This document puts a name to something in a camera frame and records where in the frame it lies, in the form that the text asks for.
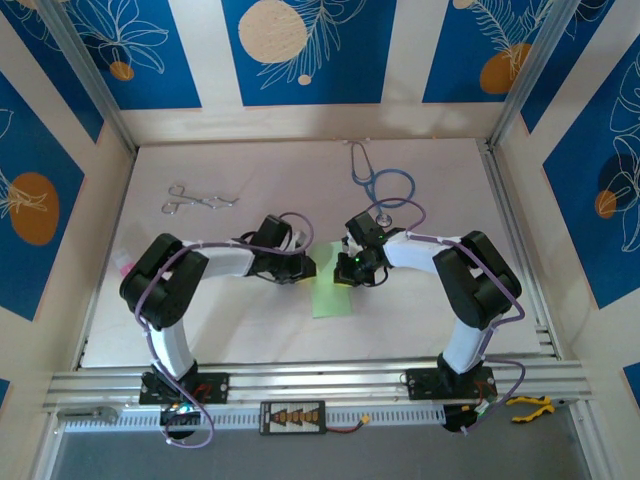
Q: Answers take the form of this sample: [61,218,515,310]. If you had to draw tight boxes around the blue stethoscope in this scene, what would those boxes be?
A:
[343,139,417,229]

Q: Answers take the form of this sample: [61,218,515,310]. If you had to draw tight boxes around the metal surgical forceps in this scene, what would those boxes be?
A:
[160,184,241,215]

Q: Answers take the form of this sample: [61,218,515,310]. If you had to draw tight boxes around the black power distribution board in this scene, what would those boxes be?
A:
[258,399,327,436]

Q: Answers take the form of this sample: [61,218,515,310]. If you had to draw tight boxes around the black circuit board with lights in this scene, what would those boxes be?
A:
[159,402,202,427]
[442,403,481,432]

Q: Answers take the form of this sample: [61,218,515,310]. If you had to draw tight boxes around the silver metal latch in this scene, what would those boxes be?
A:
[55,405,120,424]

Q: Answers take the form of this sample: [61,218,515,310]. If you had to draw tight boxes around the yellow and black pliers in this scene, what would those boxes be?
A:
[507,394,557,425]

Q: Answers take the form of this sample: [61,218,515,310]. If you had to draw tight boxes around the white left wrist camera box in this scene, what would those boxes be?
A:
[285,228,310,253]

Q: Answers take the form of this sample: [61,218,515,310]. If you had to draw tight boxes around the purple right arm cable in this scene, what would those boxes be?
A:
[367,198,526,436]

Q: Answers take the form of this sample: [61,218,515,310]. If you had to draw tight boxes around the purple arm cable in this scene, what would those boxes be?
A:
[134,212,315,449]
[367,198,526,436]

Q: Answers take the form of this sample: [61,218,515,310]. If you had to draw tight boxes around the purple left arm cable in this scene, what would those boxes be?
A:
[134,212,315,449]

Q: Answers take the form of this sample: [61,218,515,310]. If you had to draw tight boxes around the aluminium frame rail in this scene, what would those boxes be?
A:
[42,360,594,414]

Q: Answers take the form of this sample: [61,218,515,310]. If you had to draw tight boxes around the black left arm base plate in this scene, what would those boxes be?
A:
[138,372,231,405]

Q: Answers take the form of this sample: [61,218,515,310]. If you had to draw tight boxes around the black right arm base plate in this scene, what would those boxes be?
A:
[405,368,497,401]

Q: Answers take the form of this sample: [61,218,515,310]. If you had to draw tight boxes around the aluminium table side rail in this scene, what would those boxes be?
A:
[477,139,561,359]

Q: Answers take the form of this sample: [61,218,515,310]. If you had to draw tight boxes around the red wire with yellow connector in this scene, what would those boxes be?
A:
[324,416,374,434]

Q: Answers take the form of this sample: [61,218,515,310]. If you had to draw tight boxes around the white slotted cable duct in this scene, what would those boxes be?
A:
[59,403,446,434]

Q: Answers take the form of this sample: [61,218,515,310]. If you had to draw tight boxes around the aluminium frame post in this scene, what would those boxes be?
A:
[487,0,584,151]
[34,0,139,154]

